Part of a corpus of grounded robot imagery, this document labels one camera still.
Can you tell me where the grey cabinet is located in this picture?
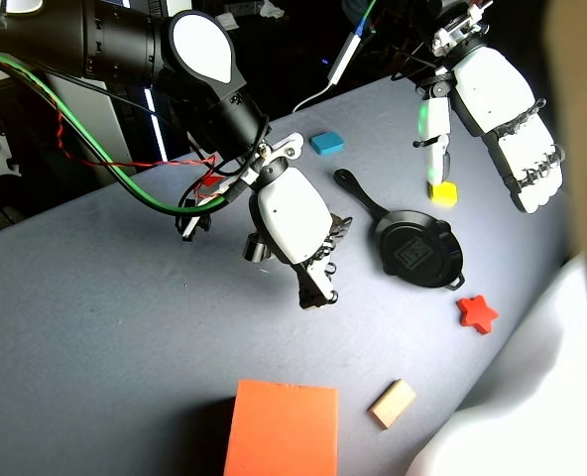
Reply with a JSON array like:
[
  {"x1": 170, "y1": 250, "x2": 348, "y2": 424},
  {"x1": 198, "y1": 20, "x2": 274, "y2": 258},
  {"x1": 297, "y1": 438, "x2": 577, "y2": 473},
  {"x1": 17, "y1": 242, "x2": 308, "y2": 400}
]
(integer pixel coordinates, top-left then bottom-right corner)
[{"x1": 35, "y1": 73, "x2": 141, "y2": 187}]

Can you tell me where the plain wooden block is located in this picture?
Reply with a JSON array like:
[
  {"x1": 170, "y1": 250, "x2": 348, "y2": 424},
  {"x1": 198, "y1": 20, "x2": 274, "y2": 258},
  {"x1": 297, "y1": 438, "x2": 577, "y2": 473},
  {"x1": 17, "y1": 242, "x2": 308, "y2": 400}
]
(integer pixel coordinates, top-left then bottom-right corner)
[{"x1": 369, "y1": 378, "x2": 417, "y2": 430}]

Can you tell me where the large orange block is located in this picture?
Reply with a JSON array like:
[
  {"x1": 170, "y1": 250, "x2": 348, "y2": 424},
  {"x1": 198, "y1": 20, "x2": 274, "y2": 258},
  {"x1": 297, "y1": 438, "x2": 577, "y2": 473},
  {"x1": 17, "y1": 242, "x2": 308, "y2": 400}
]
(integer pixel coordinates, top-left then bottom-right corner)
[{"x1": 222, "y1": 379, "x2": 340, "y2": 476}]

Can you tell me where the red black twisted wire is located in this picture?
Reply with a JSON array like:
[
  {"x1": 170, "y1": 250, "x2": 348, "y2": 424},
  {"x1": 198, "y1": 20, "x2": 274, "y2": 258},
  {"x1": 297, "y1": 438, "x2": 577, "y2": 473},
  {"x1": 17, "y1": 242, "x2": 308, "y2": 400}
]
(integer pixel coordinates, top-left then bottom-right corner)
[{"x1": 54, "y1": 109, "x2": 221, "y2": 173}]

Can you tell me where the black cable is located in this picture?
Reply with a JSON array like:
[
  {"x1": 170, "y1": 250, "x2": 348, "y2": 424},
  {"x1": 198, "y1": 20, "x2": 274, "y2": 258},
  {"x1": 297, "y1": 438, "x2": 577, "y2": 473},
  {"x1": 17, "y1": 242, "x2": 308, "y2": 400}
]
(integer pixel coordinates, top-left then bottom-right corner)
[{"x1": 390, "y1": 46, "x2": 454, "y2": 84}]

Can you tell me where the black cast iron pan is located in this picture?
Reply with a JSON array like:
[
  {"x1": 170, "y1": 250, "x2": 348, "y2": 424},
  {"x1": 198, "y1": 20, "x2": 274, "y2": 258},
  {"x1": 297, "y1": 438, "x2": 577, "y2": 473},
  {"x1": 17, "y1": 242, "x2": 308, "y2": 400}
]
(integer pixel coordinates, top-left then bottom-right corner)
[{"x1": 332, "y1": 168, "x2": 466, "y2": 292}]

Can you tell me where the blurred tan panel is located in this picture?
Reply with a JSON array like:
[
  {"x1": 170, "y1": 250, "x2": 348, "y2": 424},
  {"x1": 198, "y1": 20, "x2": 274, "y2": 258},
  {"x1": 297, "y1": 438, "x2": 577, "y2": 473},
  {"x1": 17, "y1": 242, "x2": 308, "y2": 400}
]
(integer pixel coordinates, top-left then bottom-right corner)
[{"x1": 543, "y1": 0, "x2": 587, "y2": 279}]

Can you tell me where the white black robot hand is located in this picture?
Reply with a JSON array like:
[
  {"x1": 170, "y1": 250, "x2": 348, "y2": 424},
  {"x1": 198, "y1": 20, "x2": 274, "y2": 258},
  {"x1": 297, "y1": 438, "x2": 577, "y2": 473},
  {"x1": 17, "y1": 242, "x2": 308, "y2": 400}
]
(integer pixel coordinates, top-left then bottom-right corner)
[
  {"x1": 412, "y1": 44, "x2": 568, "y2": 215},
  {"x1": 246, "y1": 166, "x2": 354, "y2": 311}
]

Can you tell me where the grey table cloth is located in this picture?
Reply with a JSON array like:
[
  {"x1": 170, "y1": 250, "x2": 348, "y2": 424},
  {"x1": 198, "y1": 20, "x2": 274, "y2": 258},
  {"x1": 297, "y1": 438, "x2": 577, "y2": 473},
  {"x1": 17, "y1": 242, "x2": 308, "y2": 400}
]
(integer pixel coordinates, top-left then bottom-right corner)
[{"x1": 0, "y1": 73, "x2": 587, "y2": 476}]

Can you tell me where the blurred white shell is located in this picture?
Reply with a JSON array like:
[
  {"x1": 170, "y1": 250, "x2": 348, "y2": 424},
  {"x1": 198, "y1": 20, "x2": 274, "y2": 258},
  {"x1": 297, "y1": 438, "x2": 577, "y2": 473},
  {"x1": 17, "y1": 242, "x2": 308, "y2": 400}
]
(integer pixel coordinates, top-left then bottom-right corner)
[{"x1": 405, "y1": 252, "x2": 587, "y2": 476}]

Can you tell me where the blue block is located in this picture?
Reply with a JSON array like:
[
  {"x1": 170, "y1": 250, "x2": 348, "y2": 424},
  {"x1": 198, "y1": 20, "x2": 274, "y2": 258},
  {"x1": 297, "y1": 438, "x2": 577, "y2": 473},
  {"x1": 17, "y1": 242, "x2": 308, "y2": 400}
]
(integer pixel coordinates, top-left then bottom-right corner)
[{"x1": 308, "y1": 131, "x2": 346, "y2": 157}]

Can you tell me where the yellow block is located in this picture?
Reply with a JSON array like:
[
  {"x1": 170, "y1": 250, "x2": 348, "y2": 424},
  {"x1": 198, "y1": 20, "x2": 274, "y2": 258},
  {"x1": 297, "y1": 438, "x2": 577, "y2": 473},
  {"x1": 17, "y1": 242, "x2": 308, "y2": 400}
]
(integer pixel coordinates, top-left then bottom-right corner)
[{"x1": 427, "y1": 180, "x2": 459, "y2": 206}]

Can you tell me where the thick green cable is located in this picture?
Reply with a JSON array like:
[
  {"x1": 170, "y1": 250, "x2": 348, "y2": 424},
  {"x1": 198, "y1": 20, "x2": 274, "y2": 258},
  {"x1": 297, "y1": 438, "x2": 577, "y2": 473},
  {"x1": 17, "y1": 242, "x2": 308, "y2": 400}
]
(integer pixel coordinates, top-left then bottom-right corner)
[{"x1": 0, "y1": 51, "x2": 231, "y2": 218}]

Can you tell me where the red star block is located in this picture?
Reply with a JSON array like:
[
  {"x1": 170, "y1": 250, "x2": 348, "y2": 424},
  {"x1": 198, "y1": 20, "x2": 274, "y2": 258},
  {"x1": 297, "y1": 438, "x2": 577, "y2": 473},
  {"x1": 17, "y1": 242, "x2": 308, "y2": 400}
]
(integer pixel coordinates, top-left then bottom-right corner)
[{"x1": 455, "y1": 294, "x2": 501, "y2": 335}]

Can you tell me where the white adapter with white cable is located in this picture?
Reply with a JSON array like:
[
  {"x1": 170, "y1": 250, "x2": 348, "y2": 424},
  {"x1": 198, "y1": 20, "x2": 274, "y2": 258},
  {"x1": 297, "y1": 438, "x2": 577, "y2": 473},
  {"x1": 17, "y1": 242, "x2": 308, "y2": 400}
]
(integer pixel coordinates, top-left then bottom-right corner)
[{"x1": 292, "y1": 33, "x2": 365, "y2": 115}]

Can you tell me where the white light strip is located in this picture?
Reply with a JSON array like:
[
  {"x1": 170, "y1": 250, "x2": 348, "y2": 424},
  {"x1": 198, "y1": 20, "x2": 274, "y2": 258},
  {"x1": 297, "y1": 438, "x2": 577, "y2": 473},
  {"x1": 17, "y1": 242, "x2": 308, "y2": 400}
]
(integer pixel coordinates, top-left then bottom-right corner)
[{"x1": 143, "y1": 87, "x2": 170, "y2": 163}]

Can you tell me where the thin green cable blue plug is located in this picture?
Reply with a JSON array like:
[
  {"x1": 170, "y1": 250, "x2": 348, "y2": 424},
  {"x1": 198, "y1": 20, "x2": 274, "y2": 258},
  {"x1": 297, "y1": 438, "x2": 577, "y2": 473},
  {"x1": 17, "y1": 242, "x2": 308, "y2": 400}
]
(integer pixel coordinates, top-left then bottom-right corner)
[{"x1": 351, "y1": 0, "x2": 380, "y2": 40}]

